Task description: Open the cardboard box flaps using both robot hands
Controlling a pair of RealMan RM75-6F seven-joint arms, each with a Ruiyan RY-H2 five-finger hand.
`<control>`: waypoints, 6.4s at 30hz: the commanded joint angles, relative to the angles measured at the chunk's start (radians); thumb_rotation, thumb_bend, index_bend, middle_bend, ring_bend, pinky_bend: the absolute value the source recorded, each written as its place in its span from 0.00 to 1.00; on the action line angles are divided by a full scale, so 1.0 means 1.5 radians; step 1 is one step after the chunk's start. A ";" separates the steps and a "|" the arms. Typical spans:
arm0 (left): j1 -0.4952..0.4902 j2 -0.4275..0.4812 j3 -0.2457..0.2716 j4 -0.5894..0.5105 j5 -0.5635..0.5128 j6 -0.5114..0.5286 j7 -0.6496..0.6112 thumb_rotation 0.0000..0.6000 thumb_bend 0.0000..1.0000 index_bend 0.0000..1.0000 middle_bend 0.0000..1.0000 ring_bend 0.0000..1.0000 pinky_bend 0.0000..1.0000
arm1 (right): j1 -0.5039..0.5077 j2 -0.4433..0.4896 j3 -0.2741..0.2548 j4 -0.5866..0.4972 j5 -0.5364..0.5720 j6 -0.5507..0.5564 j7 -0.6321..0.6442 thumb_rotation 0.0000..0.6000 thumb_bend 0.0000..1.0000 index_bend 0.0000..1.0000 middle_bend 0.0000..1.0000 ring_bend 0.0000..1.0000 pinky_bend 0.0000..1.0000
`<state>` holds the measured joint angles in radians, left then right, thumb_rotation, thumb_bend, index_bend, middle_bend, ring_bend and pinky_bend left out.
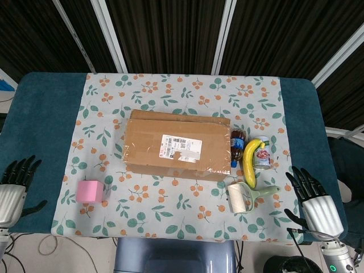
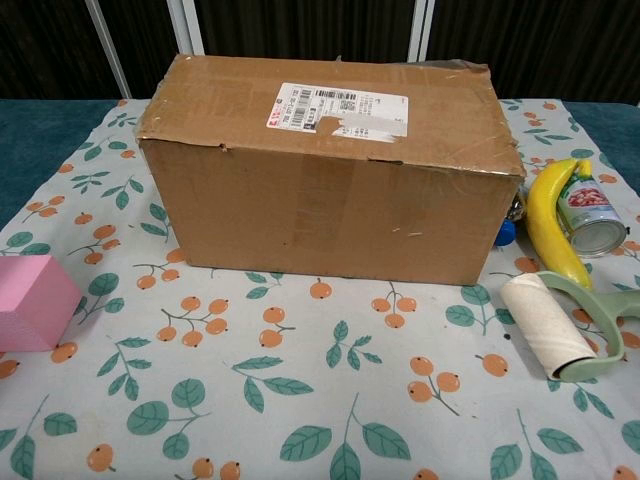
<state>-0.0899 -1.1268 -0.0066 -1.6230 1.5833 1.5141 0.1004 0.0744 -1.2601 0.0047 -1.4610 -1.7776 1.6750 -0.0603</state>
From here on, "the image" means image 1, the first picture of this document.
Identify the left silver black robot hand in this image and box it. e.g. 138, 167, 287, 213
0, 155, 48, 228

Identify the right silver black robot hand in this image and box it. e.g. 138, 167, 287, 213
284, 166, 345, 237

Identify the brown cardboard box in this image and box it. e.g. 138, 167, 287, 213
122, 109, 231, 182

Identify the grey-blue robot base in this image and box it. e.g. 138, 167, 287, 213
113, 237, 238, 273

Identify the dark cloth-covered object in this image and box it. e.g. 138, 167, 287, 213
326, 136, 364, 202

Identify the black waste bin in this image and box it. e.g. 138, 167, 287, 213
263, 255, 324, 273

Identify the pink foam cube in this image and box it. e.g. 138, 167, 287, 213
76, 180, 104, 204

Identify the white can red fruit print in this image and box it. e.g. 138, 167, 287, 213
252, 135, 271, 171

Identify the green lint roller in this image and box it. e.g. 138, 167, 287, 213
227, 183, 281, 214

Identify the yellow banana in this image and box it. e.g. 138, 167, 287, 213
242, 139, 266, 189

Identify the teal table cover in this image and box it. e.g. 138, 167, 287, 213
0, 71, 349, 244

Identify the brown drink bottle blue label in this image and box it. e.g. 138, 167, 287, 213
229, 129, 246, 168

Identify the blue and white object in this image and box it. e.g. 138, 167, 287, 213
0, 68, 18, 93

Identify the floral leaf print tablecloth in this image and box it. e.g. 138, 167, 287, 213
50, 73, 304, 246

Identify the right hand black cable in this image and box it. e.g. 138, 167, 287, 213
286, 227, 338, 257

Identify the white metal rail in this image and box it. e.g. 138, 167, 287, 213
325, 126, 364, 143

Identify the white window frame bar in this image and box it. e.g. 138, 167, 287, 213
212, 0, 237, 76
52, 0, 96, 73
311, 28, 364, 88
90, 0, 128, 74

